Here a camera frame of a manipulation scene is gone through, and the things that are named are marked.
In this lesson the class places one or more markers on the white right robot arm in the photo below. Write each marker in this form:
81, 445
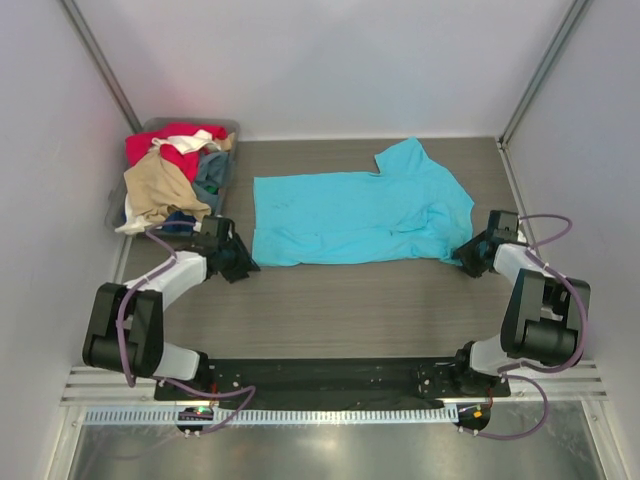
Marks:
545, 324

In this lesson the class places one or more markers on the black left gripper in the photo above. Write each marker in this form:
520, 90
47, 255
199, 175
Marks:
244, 264

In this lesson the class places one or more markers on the white slotted cable duct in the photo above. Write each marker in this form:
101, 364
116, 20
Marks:
202, 416

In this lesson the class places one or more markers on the grey plastic bin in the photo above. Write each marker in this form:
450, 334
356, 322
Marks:
115, 214

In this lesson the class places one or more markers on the red t shirt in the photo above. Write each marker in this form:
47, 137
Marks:
179, 144

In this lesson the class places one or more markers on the right aluminium frame post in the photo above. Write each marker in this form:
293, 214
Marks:
560, 39

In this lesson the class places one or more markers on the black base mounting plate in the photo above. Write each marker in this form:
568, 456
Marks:
358, 384

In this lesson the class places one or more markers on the white t shirt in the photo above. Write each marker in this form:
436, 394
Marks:
164, 167

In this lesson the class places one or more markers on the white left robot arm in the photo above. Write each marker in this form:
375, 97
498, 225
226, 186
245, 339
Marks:
126, 327

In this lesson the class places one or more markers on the turquoise t shirt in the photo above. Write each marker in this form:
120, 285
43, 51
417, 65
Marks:
410, 208

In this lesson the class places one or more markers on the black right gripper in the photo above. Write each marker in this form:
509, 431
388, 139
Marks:
464, 253

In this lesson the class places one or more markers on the aluminium front rail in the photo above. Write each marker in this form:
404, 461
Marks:
87, 386

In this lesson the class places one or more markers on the dark blue t shirt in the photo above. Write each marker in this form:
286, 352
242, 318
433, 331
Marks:
179, 223

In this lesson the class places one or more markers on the grey blue t shirt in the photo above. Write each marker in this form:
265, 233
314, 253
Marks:
211, 171

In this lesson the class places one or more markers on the left aluminium frame post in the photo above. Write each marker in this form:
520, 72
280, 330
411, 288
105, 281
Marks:
100, 62

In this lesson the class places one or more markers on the aluminium frame post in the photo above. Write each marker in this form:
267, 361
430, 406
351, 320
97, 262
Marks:
560, 39
100, 62

